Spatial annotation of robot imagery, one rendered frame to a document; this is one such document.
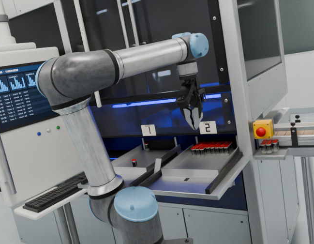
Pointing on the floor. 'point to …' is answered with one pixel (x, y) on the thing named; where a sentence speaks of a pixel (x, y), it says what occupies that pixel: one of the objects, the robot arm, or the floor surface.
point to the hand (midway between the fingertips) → (194, 127)
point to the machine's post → (243, 117)
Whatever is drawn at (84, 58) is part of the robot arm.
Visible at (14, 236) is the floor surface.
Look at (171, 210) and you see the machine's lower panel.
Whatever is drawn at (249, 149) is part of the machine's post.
